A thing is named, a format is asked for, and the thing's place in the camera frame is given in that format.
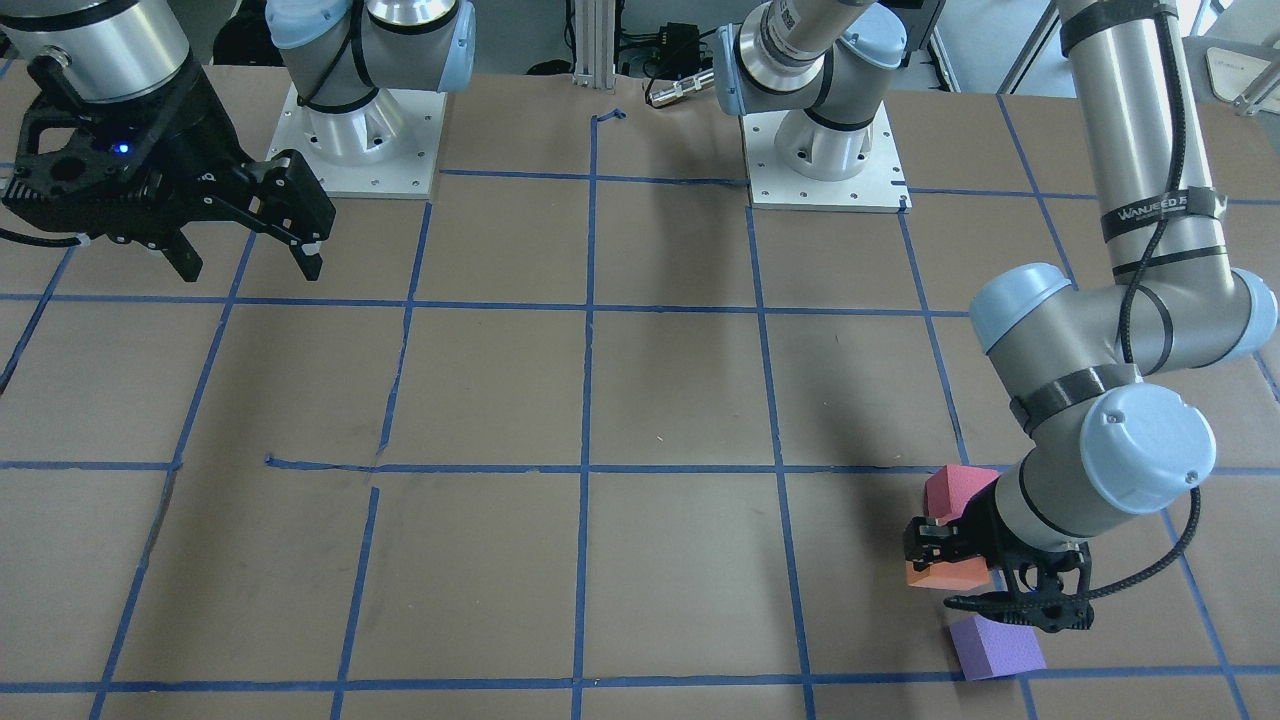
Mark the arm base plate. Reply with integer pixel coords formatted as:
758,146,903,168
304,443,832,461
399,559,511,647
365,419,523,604
741,105,913,213
268,86,451,201

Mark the purple foam cube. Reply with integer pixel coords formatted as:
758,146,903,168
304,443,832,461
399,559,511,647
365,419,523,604
947,615,1048,682

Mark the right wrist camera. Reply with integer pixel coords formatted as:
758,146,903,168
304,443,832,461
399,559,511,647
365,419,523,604
0,110,131,236

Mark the orange foam cube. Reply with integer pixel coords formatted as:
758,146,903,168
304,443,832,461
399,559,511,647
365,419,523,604
904,557,991,592

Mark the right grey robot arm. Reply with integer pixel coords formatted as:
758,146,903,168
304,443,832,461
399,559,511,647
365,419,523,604
3,1,477,282

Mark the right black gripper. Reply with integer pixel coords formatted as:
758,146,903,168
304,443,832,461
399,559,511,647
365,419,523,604
3,60,337,283

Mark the pink foam cube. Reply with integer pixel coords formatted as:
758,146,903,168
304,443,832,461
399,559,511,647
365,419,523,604
923,464,1000,523

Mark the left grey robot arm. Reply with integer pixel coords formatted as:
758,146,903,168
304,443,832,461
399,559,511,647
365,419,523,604
714,1,1277,633

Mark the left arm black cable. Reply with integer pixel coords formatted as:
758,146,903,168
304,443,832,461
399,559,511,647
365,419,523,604
1085,0,1226,606

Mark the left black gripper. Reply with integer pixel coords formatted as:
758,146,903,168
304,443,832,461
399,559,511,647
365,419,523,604
902,489,1094,633

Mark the aluminium frame post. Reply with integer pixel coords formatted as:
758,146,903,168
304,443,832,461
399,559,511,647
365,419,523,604
570,0,620,94

